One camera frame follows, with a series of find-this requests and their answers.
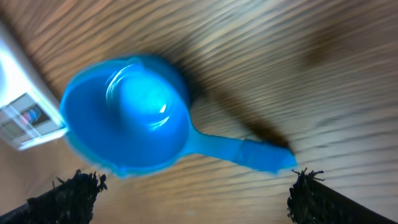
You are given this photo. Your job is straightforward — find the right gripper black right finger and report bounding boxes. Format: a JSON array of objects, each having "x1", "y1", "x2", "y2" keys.
[{"x1": 287, "y1": 169, "x2": 395, "y2": 224}]

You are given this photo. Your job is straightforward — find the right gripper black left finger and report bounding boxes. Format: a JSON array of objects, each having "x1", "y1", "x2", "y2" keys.
[{"x1": 1, "y1": 169, "x2": 107, "y2": 224}]

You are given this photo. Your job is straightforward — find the white digital kitchen scale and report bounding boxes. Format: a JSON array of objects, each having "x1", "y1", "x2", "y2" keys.
[{"x1": 1, "y1": 22, "x2": 68, "y2": 151}]

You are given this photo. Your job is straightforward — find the blue plastic measuring scoop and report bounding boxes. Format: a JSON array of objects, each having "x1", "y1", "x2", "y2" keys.
[{"x1": 60, "y1": 54, "x2": 297, "y2": 177}]

